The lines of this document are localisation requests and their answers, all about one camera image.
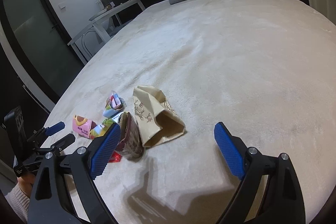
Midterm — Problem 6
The person's left hand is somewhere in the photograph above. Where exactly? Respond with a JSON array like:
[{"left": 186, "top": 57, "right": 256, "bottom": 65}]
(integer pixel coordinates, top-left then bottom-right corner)
[{"left": 18, "top": 173, "right": 35, "bottom": 195}]

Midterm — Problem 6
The beige paper bag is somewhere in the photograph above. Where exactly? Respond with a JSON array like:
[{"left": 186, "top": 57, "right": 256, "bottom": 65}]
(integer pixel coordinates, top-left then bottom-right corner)
[{"left": 133, "top": 85, "right": 186, "bottom": 148}]

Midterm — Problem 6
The white colourful wrapper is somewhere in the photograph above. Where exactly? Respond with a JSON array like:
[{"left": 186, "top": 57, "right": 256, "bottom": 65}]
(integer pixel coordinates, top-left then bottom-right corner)
[{"left": 102, "top": 91, "right": 125, "bottom": 118}]

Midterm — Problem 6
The brown patterned snack bag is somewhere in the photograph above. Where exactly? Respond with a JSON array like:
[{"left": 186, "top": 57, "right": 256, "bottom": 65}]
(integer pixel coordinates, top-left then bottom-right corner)
[{"left": 116, "top": 111, "right": 143, "bottom": 160}]

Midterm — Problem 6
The cream knit sleeve forearm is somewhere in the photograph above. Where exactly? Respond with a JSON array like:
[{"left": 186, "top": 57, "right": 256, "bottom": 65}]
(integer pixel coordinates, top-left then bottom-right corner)
[{"left": 5, "top": 184, "right": 30, "bottom": 223}]

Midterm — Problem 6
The white metal chair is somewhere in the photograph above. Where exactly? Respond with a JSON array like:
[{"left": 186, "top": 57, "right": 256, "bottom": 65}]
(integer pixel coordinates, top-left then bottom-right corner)
[{"left": 81, "top": 29, "right": 104, "bottom": 57}]

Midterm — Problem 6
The white wall switch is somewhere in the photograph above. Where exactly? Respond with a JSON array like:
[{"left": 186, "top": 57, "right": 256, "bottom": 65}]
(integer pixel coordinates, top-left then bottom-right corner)
[{"left": 59, "top": 2, "right": 66, "bottom": 10}]

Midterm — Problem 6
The small appliance on table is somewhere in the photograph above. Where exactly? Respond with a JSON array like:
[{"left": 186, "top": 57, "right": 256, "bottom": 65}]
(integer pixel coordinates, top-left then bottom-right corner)
[{"left": 97, "top": 0, "right": 114, "bottom": 10}]

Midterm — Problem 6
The dark frosted glass door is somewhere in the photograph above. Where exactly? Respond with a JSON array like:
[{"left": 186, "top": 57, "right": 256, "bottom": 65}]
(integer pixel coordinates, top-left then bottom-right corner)
[{"left": 1, "top": 0, "right": 84, "bottom": 103}]

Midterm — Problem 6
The green yellow chip bag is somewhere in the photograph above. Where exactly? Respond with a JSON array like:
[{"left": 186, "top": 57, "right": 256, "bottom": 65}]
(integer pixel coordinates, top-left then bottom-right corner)
[{"left": 89, "top": 118, "right": 115, "bottom": 140}]

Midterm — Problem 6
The white side table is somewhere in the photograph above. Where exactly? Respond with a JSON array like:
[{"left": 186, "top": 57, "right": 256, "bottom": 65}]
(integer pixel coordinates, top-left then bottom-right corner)
[{"left": 67, "top": 0, "right": 146, "bottom": 65}]

